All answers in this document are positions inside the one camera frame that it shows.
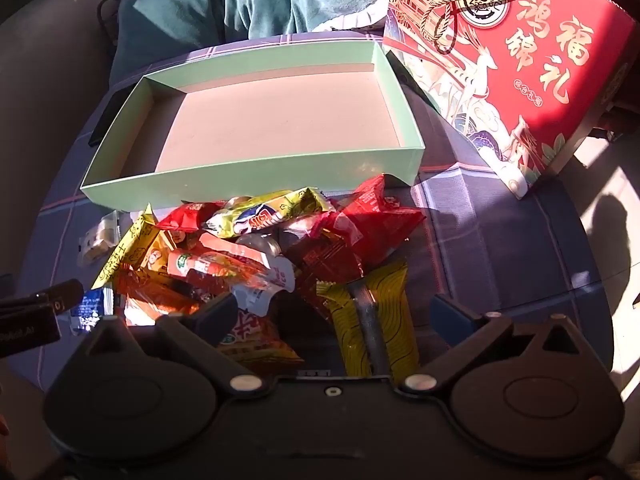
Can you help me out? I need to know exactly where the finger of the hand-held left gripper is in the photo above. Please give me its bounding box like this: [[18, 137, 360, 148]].
[[30, 278, 85, 314]]

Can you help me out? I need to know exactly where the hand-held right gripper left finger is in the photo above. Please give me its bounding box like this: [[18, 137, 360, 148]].
[[86, 290, 269, 401]]

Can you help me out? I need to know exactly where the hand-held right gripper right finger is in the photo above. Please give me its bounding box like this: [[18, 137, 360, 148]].
[[399, 294, 604, 397]]

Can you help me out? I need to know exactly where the small blue packet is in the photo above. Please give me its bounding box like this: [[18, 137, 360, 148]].
[[69, 287, 107, 334]]

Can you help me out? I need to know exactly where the orange-yellow packet with red print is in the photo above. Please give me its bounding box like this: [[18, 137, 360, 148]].
[[215, 309, 307, 367]]

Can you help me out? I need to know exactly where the orange sausage stick packet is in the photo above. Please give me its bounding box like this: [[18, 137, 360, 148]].
[[167, 246, 297, 312]]

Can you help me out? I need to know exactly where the yellow wavy-pattern snack packet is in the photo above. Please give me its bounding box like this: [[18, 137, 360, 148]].
[[315, 257, 422, 385]]

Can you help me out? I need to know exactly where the small white packet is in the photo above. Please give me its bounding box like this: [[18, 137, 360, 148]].
[[79, 210, 121, 267]]

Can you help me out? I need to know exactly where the orange wavy-pattern snack packet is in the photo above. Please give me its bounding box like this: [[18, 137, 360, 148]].
[[112, 269, 202, 317]]

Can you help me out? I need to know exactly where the yellow packet with black print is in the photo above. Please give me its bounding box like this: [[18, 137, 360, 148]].
[[92, 204, 172, 289]]

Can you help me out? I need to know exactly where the orange-red patterned snack packet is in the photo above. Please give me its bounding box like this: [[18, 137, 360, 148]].
[[157, 200, 227, 234]]

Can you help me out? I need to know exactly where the yellow-green packet with blue logo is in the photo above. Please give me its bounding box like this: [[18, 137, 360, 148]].
[[202, 187, 337, 239]]

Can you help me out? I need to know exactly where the dark red foil packet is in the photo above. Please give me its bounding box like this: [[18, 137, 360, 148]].
[[284, 229, 372, 312]]

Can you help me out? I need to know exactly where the red crinkled snack packet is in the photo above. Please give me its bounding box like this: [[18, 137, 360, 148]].
[[320, 174, 427, 272]]

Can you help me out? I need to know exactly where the green cardboard box tray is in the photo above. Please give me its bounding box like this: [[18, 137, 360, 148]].
[[80, 40, 426, 212]]

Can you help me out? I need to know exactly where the teal fleece blanket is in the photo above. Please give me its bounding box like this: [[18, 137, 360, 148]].
[[110, 0, 402, 82]]

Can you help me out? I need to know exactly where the black cable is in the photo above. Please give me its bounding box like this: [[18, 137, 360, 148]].
[[96, 0, 121, 44]]

